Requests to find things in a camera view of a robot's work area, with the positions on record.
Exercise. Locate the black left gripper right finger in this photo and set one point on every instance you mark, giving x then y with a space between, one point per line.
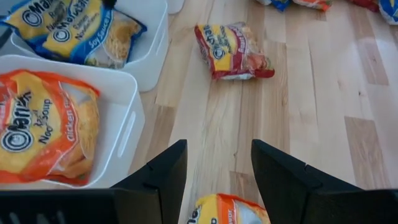
295 199

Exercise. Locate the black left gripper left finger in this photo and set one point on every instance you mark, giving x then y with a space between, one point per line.
155 196

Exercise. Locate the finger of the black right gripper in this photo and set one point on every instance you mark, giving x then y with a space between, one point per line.
109 3

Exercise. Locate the orange chicken ramen pack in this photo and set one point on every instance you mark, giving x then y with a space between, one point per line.
46 124
314 3
224 211

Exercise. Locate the white plastic bin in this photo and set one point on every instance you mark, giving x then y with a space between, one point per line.
121 102
175 4
152 46

